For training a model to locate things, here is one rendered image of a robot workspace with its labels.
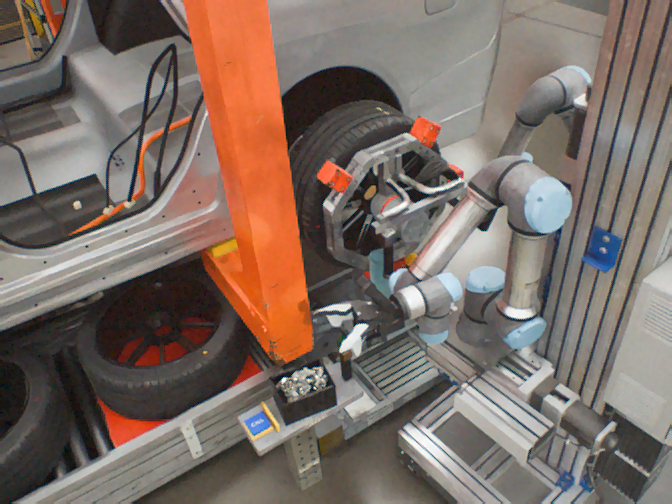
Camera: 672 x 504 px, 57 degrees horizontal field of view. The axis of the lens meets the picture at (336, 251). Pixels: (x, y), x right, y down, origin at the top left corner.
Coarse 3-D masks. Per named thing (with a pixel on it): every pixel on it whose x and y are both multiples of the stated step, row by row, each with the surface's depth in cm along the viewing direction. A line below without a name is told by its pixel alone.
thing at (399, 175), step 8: (400, 160) 226; (400, 168) 228; (400, 176) 227; (408, 176) 226; (408, 184) 225; (416, 184) 222; (448, 184) 221; (456, 184) 222; (424, 192) 221; (432, 192) 219; (440, 192) 220
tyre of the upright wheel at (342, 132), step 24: (336, 120) 230; (360, 120) 227; (384, 120) 226; (408, 120) 232; (312, 144) 230; (336, 144) 222; (360, 144) 223; (432, 144) 244; (312, 168) 225; (312, 192) 224; (312, 216) 229; (312, 240) 236; (336, 264) 250
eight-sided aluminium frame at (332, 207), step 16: (384, 144) 224; (400, 144) 223; (416, 144) 226; (352, 160) 221; (368, 160) 218; (384, 160) 222; (336, 192) 223; (352, 192) 222; (336, 208) 221; (432, 208) 256; (336, 224) 226; (432, 224) 257; (336, 240) 230; (400, 240) 260; (416, 240) 257; (336, 256) 235; (352, 256) 240; (368, 256) 254; (400, 256) 256
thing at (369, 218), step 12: (408, 156) 257; (420, 156) 245; (372, 168) 236; (408, 168) 247; (420, 168) 253; (372, 180) 239; (360, 192) 241; (408, 192) 265; (420, 192) 259; (348, 204) 240; (360, 204) 243; (360, 216) 275; (372, 216) 250; (348, 228) 269; (360, 228) 251; (348, 240) 260; (360, 240) 254; (372, 240) 262; (360, 252) 254
